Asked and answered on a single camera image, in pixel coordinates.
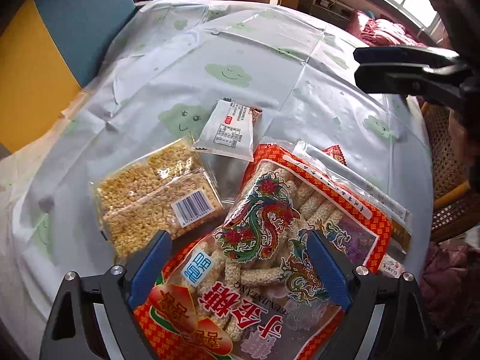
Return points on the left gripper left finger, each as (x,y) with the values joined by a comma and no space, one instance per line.
(137,277)

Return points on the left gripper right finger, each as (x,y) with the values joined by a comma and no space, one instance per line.
(345,282)

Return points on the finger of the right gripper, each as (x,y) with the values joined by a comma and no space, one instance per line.
(439,76)

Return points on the large red sesame candy bag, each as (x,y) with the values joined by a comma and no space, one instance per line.
(248,290)

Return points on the clear puffed rice cake pack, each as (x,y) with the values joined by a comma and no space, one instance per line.
(169,189)

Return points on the small white snack packet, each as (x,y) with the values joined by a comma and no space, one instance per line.
(229,131)

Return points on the pink floral snack bar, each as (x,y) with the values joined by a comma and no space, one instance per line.
(389,267)

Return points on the pink bedding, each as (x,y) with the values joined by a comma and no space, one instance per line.
(380,32)

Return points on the white gold stick sachet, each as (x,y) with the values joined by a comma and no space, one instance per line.
(400,217)

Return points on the red patterned candy bar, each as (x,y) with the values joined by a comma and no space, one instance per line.
(336,153)

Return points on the wicker chair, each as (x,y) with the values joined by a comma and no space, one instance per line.
(455,205)

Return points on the grey yellow blue chair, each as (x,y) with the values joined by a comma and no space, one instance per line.
(50,51)

